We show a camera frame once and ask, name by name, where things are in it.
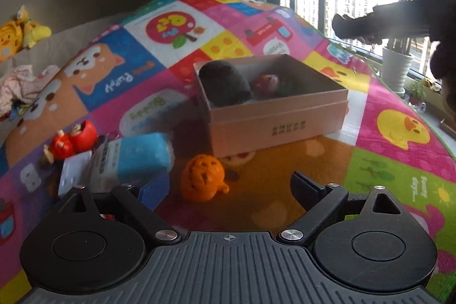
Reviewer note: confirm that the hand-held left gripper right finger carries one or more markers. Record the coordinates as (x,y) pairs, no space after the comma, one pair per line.
(306,188)

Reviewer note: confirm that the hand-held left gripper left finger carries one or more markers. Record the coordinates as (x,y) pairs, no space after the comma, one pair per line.
(154,192)

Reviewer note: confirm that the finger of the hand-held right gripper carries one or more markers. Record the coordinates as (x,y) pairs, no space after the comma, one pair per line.
(351,27)

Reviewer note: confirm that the orange pumpkin toy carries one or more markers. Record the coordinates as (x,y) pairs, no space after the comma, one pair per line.
(201,179)

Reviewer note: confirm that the pink cardboard box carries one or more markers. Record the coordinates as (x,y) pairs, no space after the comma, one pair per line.
(278,127)

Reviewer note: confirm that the red apple doll toy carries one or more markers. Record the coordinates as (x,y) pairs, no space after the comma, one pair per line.
(73,140)

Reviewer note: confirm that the palm plant in white pot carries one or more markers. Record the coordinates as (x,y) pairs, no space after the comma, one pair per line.
(396,67)

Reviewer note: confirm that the small potted plant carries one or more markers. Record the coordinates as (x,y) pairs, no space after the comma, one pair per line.
(416,92)

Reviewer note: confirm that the small white packet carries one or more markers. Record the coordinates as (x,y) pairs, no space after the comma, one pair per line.
(75,170)

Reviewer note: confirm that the dark red small toy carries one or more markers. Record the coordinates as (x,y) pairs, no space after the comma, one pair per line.
(266,83)

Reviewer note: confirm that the dark grey plush roll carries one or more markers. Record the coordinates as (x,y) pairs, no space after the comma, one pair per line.
(224,83)

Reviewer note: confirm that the colourful cartoon play mat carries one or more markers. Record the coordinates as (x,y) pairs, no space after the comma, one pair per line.
(149,51)

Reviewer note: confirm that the pink crumpled cloth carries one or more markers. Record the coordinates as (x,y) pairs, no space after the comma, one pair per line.
(19,86)

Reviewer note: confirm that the beige sofa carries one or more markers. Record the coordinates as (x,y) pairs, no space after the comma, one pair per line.
(57,44)

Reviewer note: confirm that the yellow green plush toy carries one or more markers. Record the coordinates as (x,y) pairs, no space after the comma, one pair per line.
(34,30)

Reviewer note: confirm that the orange duck plush toy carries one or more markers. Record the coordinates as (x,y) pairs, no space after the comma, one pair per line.
(9,40)

